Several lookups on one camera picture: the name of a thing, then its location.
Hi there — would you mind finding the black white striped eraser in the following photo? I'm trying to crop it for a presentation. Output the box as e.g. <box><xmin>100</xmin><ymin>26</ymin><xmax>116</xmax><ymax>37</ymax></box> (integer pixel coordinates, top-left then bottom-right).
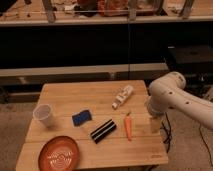
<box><xmin>90</xmin><ymin>119</ymin><xmax>117</xmax><ymax>144</ymax></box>

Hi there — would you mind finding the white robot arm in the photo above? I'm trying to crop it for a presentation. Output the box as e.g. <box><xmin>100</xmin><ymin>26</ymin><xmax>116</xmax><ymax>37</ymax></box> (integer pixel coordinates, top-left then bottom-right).
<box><xmin>147</xmin><ymin>72</ymin><xmax>213</xmax><ymax>130</ymax></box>

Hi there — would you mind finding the white plastic bottle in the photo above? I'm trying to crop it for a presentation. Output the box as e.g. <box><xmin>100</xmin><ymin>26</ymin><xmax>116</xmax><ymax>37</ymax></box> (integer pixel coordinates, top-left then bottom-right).
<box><xmin>112</xmin><ymin>85</ymin><xmax>134</xmax><ymax>110</ymax></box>

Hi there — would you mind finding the wooden folding table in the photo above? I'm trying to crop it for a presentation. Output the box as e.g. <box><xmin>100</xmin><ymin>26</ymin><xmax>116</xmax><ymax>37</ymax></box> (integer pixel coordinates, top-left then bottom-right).
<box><xmin>16</xmin><ymin>80</ymin><xmax>168</xmax><ymax>171</ymax></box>

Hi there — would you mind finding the blue sponge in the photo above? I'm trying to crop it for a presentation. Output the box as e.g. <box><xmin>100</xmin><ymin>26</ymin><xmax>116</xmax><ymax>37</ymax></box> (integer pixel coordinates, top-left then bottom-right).
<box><xmin>72</xmin><ymin>110</ymin><xmax>92</xmax><ymax>126</ymax></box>

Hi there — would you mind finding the orange toy carrot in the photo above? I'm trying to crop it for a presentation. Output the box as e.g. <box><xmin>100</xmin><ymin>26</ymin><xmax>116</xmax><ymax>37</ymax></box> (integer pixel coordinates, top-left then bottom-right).
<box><xmin>124</xmin><ymin>113</ymin><xmax>132</xmax><ymax>141</ymax></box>

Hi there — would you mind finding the clear plastic cup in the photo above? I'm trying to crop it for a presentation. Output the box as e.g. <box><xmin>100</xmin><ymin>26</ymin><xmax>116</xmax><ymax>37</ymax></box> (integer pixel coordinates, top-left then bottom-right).
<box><xmin>33</xmin><ymin>104</ymin><xmax>53</xmax><ymax>127</ymax></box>

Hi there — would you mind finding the black box on right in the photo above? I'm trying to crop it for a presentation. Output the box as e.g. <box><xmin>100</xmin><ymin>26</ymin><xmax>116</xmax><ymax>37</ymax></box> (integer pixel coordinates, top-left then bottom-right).
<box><xmin>165</xmin><ymin>45</ymin><xmax>213</xmax><ymax>74</ymax></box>

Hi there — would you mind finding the orange plate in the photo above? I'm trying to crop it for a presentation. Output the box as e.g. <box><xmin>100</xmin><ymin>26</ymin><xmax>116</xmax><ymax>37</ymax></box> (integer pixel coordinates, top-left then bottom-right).
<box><xmin>38</xmin><ymin>136</ymin><xmax>80</xmax><ymax>171</ymax></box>

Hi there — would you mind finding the long wooden shelf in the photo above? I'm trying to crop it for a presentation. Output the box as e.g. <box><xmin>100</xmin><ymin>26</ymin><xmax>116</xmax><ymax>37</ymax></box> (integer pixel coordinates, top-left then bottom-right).
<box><xmin>0</xmin><ymin>0</ymin><xmax>213</xmax><ymax>27</ymax></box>

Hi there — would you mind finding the black floor cable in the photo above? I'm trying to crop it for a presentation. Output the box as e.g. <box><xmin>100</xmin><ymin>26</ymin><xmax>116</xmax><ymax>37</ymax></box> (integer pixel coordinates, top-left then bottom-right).
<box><xmin>199</xmin><ymin>124</ymin><xmax>213</xmax><ymax>168</ymax></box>

